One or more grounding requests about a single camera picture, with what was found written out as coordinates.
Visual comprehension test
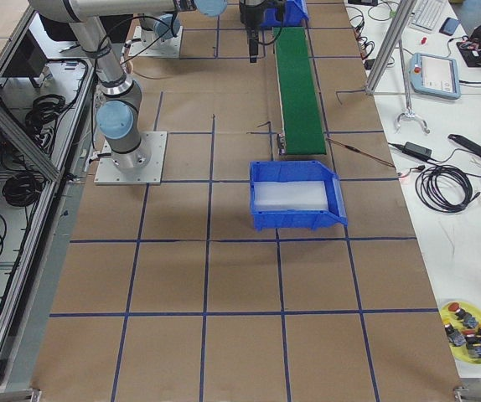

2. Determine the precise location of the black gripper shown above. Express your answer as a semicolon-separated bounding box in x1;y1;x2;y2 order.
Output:
239;0;266;63

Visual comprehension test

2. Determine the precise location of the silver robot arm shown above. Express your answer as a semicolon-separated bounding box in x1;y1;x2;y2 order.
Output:
29;1;227;170
133;13;181;46

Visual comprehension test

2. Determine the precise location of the yellow plate of buttons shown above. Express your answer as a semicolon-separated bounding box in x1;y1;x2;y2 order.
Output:
438;299;481;365

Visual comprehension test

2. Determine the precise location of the left blue plastic bin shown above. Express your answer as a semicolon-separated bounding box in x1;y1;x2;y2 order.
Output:
261;0;309;28

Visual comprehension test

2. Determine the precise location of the blue plastic bin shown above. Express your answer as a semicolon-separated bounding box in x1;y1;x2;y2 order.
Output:
261;0;309;28
250;160;348;230

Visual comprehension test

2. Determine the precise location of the green conveyor belt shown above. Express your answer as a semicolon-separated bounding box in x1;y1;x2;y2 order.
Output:
273;26;326;156

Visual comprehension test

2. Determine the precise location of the right blue plastic bin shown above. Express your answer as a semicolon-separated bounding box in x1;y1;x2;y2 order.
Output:
250;160;348;230

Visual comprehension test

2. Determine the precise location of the white foam pad right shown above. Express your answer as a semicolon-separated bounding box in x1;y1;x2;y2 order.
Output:
254;181;328;211

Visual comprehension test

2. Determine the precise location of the white keyboard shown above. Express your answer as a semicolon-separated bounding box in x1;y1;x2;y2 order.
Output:
408;0;447;33

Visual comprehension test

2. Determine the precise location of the silver reacher grabber tool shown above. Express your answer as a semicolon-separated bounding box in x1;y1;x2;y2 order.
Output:
396;28;430;134

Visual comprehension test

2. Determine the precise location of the blue teach pendant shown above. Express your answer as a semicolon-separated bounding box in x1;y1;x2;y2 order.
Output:
409;53;461;100

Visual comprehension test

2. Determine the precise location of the black power adapter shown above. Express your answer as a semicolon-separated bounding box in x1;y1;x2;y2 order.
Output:
390;142;432;162

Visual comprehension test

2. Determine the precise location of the black flat tool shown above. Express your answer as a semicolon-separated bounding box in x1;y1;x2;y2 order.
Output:
447;134;481;157

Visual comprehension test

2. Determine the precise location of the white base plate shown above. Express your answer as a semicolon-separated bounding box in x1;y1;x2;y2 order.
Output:
94;131;168;185
128;26;183;59

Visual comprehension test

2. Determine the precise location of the red black conveyor wire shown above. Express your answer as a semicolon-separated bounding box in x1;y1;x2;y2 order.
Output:
325;137;396;168

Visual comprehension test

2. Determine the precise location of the aluminium frame post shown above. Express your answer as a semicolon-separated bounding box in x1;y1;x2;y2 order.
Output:
365;0;416;95

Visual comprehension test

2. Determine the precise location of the coiled black cable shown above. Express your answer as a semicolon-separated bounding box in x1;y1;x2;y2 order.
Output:
415;164;481;214

